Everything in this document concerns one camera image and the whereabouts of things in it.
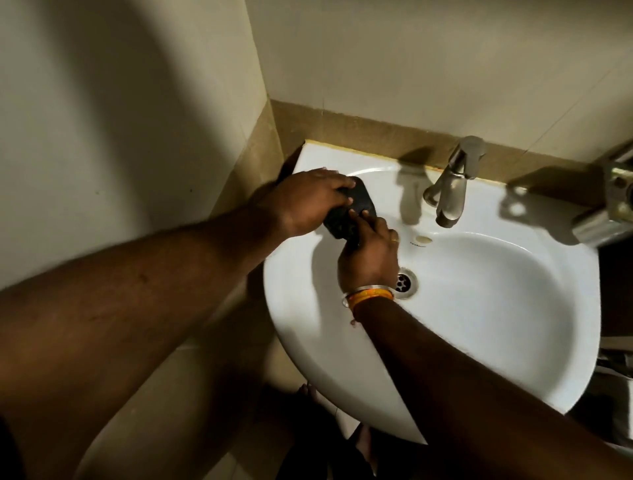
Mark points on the person's left hand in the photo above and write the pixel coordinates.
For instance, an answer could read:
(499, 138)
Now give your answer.
(296, 202)

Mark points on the person's right forearm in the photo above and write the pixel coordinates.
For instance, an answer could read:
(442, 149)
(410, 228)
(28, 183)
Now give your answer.
(470, 395)

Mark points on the chrome wall fixture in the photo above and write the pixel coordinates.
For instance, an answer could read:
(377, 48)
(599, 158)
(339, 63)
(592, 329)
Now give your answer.
(606, 217)

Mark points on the person's right hand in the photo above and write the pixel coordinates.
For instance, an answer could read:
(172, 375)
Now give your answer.
(368, 262)

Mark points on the person's right thumb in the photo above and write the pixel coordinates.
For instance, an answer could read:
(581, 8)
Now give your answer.
(360, 223)

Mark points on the orange thread wristband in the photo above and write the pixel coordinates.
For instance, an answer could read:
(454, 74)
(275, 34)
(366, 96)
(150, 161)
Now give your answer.
(368, 295)

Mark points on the person's left forearm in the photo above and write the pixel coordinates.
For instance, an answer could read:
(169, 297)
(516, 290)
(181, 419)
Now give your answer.
(128, 316)

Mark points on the metal sink drain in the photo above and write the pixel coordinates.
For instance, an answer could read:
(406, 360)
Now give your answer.
(405, 283)

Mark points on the person's left fingers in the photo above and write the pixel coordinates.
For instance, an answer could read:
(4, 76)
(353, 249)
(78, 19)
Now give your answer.
(337, 181)

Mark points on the white ceramic wash basin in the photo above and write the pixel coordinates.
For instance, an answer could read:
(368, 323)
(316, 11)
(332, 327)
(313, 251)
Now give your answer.
(494, 296)

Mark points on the black scrub pad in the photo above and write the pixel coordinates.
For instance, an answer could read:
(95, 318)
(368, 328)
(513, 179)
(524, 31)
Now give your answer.
(357, 201)

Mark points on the silver metal faucet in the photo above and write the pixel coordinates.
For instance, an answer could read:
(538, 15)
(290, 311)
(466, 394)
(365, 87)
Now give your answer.
(452, 190)

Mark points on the silver metal bangle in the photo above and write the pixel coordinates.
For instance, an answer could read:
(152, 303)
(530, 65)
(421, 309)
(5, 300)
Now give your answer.
(363, 288)

